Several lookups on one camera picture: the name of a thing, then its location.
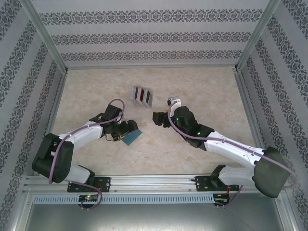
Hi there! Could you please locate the aluminium mounting rail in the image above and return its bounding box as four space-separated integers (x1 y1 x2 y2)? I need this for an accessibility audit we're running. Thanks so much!
23 174 287 193

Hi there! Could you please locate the grey striped rectangular box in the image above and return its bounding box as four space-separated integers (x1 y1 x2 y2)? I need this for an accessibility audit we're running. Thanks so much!
129 86 154 109

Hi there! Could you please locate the left circuit board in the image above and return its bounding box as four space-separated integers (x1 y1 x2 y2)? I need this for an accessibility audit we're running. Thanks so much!
78 194 100 202

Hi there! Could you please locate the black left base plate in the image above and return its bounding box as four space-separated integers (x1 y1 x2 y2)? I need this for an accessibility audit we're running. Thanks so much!
67 177 112 193

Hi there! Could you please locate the aluminium frame post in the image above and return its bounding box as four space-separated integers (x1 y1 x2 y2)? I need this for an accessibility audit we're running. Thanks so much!
232 0 282 73
23 0 69 73

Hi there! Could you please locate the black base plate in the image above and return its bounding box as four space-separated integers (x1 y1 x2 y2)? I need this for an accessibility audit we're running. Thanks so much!
67 177 112 193
195 175 244 193

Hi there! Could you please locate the right circuit board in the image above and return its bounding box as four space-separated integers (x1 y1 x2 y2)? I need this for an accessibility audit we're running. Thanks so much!
214 193 231 205

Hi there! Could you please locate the thin black cable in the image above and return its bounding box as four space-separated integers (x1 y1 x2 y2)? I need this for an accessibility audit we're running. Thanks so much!
105 133 122 143

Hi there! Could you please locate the aluminium side rail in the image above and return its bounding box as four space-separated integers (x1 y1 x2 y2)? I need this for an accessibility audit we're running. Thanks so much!
232 68 268 154
32 71 69 176

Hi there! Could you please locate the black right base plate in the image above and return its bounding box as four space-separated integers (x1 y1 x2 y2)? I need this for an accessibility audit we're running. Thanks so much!
195 175 244 193

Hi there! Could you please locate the slotted grey cable duct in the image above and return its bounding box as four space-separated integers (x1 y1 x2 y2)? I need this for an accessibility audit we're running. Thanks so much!
32 194 215 205

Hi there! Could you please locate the circuit board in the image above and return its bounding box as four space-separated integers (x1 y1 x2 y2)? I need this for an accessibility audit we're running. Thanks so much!
214 193 231 205
78 194 100 202

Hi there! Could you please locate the grey metal panel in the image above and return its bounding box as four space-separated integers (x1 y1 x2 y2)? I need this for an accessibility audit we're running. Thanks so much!
28 204 280 231

